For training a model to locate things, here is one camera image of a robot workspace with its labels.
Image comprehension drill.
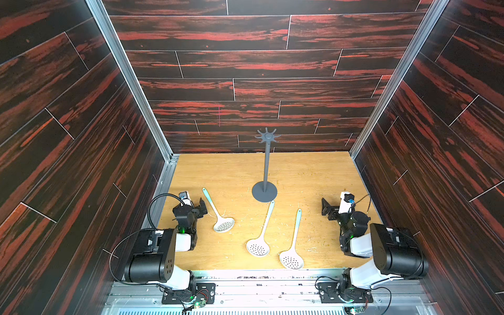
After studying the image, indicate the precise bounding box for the grey utensil rack stand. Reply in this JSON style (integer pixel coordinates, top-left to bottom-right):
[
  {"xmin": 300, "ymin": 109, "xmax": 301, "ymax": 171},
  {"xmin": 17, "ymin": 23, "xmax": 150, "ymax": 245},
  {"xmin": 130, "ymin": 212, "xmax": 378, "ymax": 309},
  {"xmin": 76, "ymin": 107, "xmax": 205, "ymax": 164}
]
[{"xmin": 252, "ymin": 127, "xmax": 280, "ymax": 203}]

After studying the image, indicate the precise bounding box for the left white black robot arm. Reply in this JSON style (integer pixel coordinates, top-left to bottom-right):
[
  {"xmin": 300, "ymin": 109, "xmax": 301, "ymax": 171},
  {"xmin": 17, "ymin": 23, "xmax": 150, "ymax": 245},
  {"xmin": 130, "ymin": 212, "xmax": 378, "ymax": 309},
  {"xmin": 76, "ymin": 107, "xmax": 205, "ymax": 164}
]
[{"xmin": 124, "ymin": 192, "xmax": 207, "ymax": 294}]

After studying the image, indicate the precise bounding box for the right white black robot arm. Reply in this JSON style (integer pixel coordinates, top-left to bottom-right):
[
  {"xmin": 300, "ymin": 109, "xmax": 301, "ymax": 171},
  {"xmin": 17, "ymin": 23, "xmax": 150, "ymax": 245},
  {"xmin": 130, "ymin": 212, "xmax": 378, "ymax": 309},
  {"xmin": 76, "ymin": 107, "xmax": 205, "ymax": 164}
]
[{"xmin": 315, "ymin": 192, "xmax": 429, "ymax": 304}]

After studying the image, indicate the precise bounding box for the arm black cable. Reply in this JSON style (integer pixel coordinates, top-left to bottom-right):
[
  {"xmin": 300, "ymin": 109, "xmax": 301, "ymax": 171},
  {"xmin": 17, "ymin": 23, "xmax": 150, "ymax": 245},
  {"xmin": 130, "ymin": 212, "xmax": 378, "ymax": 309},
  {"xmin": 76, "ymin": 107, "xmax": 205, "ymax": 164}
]
[
  {"xmin": 146, "ymin": 192, "xmax": 186, "ymax": 231},
  {"xmin": 352, "ymin": 192, "xmax": 373, "ymax": 217}
]

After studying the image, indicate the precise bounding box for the aluminium front rail frame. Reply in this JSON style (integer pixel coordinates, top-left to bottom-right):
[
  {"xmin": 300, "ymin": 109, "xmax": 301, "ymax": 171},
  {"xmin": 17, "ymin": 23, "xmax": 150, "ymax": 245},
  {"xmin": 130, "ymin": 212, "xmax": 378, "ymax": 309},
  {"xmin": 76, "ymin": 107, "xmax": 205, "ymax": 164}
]
[{"xmin": 102, "ymin": 269, "xmax": 441, "ymax": 314}]

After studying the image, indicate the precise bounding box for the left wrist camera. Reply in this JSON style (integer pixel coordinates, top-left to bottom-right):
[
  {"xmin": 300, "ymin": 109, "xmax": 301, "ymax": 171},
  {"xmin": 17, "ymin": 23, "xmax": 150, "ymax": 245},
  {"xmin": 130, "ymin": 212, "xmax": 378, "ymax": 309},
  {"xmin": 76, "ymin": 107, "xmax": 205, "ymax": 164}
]
[{"xmin": 178, "ymin": 191, "xmax": 194, "ymax": 207}]

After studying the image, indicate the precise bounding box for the left aluminium corner post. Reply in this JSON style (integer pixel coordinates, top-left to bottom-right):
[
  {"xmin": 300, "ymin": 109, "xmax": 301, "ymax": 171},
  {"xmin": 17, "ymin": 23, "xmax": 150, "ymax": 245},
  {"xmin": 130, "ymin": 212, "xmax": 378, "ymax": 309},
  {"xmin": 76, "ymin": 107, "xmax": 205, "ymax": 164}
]
[{"xmin": 84, "ymin": 0, "xmax": 180, "ymax": 233}]

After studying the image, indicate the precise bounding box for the aluminium corner post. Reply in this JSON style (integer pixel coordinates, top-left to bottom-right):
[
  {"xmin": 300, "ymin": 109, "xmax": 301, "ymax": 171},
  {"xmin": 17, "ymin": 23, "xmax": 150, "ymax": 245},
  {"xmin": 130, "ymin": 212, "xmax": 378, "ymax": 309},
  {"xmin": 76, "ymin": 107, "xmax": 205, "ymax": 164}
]
[
  {"xmin": 84, "ymin": 0, "xmax": 180, "ymax": 233},
  {"xmin": 350, "ymin": 0, "xmax": 449, "ymax": 161}
]

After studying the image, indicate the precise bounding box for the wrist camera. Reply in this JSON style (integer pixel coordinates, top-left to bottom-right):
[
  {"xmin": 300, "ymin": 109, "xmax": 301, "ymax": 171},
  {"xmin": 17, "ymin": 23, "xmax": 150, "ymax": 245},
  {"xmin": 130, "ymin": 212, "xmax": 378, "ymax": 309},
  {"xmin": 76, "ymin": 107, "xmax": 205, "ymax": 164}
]
[
  {"xmin": 338, "ymin": 192, "xmax": 355, "ymax": 214},
  {"xmin": 178, "ymin": 191, "xmax": 194, "ymax": 207}
]

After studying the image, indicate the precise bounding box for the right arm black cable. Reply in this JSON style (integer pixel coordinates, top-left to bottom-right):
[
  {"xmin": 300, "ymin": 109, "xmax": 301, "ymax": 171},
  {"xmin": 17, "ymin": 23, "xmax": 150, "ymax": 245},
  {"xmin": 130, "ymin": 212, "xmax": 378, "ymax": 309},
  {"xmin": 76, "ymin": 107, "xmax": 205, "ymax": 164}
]
[{"xmin": 352, "ymin": 192, "xmax": 373, "ymax": 217}]

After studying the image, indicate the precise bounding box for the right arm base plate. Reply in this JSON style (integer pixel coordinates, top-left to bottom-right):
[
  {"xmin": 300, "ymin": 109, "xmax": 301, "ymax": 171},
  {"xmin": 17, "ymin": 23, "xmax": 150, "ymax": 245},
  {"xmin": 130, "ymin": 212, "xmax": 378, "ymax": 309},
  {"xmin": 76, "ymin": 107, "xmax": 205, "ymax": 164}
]
[{"xmin": 316, "ymin": 282, "xmax": 374, "ymax": 304}]

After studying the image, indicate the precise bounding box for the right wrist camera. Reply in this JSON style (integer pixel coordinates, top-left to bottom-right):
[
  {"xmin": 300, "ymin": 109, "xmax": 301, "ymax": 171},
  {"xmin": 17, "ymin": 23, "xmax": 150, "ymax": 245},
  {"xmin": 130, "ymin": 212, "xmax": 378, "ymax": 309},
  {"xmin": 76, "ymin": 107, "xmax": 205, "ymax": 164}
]
[{"xmin": 338, "ymin": 192, "xmax": 355, "ymax": 214}]

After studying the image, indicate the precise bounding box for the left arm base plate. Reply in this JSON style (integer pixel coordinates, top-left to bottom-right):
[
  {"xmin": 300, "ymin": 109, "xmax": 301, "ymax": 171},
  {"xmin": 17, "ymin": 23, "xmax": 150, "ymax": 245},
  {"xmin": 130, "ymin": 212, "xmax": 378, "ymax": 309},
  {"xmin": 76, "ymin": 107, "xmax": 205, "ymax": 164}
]
[{"xmin": 161, "ymin": 282, "xmax": 216, "ymax": 307}]

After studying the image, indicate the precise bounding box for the right aluminium corner post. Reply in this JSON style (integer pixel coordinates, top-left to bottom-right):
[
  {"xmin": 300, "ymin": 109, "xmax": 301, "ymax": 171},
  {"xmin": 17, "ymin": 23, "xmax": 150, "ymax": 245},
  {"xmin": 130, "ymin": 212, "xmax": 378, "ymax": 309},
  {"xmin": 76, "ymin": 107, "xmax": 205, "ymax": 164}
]
[{"xmin": 350, "ymin": 0, "xmax": 449, "ymax": 161}]

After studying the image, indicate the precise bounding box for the white teal skimmer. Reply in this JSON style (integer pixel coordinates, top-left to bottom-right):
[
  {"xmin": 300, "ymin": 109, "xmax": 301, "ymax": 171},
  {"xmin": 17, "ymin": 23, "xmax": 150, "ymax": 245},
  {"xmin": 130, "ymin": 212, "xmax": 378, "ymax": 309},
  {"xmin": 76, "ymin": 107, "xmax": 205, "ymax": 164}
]
[
  {"xmin": 246, "ymin": 200, "xmax": 275, "ymax": 257},
  {"xmin": 279, "ymin": 209, "xmax": 304, "ymax": 270},
  {"xmin": 202, "ymin": 188, "xmax": 235, "ymax": 233}
]

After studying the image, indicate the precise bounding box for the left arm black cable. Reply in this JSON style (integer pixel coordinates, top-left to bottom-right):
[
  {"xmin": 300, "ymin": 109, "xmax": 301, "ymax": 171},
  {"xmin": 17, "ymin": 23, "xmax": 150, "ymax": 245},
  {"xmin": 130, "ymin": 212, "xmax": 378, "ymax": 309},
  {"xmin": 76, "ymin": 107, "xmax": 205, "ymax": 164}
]
[{"xmin": 146, "ymin": 192, "xmax": 186, "ymax": 231}]

